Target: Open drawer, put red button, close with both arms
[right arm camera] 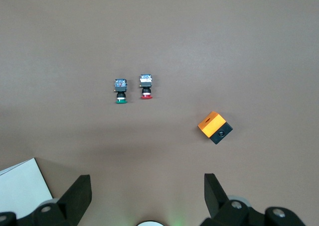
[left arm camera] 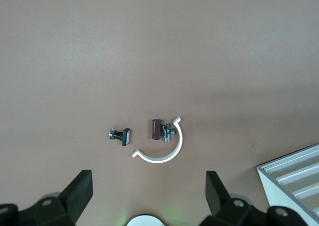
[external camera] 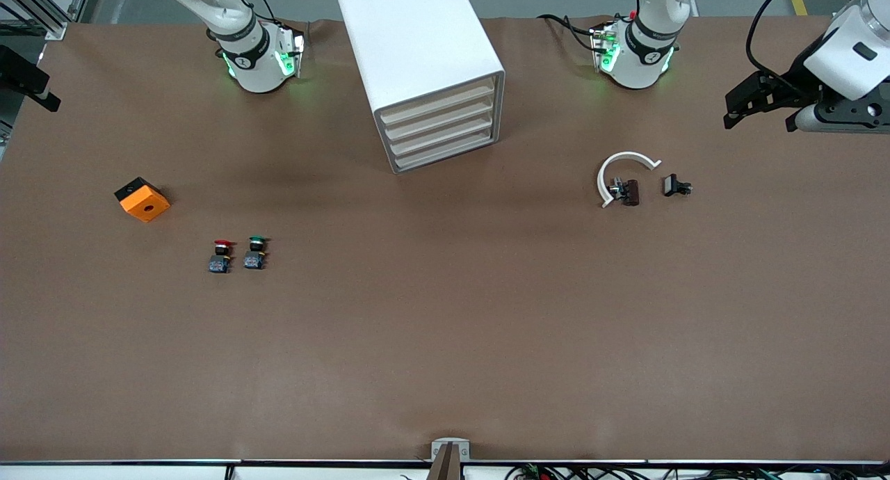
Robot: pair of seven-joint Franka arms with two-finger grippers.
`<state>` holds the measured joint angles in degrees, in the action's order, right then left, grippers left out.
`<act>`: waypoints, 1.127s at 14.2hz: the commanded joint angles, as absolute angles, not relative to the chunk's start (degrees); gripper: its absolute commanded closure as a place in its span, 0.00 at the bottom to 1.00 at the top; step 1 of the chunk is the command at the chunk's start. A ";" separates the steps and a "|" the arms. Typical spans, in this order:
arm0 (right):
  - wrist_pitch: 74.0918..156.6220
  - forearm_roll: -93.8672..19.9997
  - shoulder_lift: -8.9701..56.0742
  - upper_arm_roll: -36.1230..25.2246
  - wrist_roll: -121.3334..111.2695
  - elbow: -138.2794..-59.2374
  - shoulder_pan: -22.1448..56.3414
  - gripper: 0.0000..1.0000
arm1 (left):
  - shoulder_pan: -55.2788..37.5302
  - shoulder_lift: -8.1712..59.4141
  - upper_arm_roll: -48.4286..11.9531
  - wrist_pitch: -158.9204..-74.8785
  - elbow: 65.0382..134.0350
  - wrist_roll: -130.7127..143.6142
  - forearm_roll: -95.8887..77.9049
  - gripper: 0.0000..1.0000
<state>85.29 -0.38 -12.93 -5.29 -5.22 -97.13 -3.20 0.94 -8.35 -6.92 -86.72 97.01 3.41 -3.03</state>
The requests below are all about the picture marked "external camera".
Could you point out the red push button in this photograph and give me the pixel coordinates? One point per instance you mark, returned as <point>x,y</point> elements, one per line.
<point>220,263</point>

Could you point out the cabinet drawer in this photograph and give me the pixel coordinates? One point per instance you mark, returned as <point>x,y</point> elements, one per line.
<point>439,133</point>
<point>441,148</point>
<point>438,103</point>
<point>438,117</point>

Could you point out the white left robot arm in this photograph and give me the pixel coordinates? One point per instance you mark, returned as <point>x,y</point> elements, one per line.
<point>643,66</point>

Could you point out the black square push button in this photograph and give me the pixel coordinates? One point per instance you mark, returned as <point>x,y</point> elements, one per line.
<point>672,185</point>

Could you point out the green push button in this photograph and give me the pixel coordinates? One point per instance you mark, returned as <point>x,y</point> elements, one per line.
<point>254,260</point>

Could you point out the white drawer cabinet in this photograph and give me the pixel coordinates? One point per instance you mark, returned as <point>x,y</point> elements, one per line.
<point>417,42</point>

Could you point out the white curved clamp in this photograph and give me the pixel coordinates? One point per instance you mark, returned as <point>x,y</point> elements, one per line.
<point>626,155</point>

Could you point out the brown table cover sheet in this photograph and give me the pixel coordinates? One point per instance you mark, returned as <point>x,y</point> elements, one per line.
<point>445,327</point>

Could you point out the orange black switch box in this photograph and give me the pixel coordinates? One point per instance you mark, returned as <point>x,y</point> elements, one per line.
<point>146,205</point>

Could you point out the metal table edge rail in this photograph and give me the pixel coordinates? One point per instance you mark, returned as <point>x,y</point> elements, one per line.
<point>139,462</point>

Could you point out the grey mount bracket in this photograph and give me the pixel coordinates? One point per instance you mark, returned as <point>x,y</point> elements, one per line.
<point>439,452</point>

